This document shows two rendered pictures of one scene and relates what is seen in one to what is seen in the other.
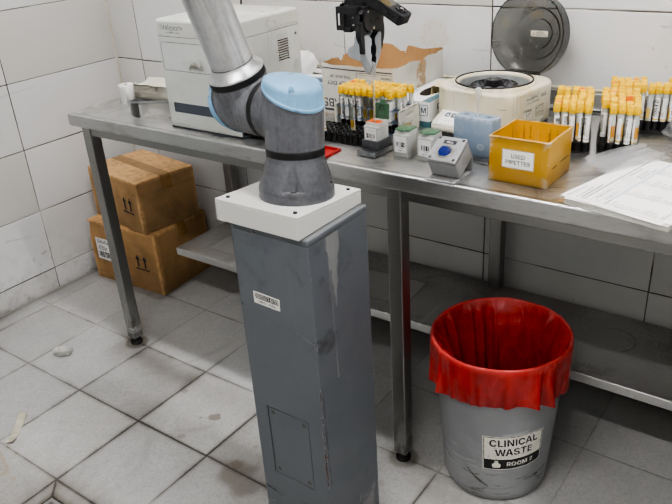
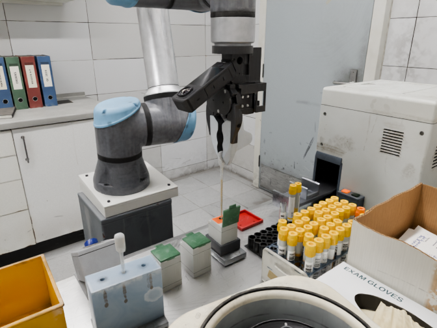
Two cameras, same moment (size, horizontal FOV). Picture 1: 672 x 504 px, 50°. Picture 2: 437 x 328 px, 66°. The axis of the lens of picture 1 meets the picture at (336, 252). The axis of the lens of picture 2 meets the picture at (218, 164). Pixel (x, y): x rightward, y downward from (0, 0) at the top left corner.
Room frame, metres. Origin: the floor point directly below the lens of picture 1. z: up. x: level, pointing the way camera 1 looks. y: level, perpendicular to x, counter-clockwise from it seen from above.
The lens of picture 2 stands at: (1.83, -0.70, 1.29)
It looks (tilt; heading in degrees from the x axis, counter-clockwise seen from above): 20 degrees down; 105
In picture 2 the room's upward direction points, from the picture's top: straight up
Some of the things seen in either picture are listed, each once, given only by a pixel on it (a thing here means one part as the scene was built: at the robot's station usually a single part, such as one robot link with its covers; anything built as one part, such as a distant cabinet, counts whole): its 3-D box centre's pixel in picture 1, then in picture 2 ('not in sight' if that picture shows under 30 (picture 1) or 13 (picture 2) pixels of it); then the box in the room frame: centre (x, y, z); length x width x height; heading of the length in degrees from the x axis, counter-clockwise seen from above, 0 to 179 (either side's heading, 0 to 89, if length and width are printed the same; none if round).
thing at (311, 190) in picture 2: not in sight; (309, 189); (1.85, 0.15, 0.92); 0.21 x 0.07 x 0.05; 53
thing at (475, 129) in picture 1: (476, 136); (127, 299); (1.59, -0.34, 0.92); 0.10 x 0.07 x 0.10; 48
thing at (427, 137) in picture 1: (429, 144); (165, 266); (1.61, -0.23, 0.91); 0.05 x 0.04 x 0.07; 143
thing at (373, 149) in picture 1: (376, 144); (222, 244); (1.68, -0.12, 0.89); 0.09 x 0.05 x 0.04; 140
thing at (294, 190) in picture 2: (344, 116); (290, 219); (1.81, -0.04, 0.93); 0.17 x 0.09 x 0.11; 53
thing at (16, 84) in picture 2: not in sight; (13, 81); (0.00, 1.07, 1.03); 0.26 x 0.07 x 0.31; 142
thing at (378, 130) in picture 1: (376, 133); (222, 232); (1.68, -0.12, 0.92); 0.05 x 0.04 x 0.06; 140
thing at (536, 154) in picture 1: (530, 153); (6, 325); (1.46, -0.43, 0.93); 0.13 x 0.13 x 0.10; 52
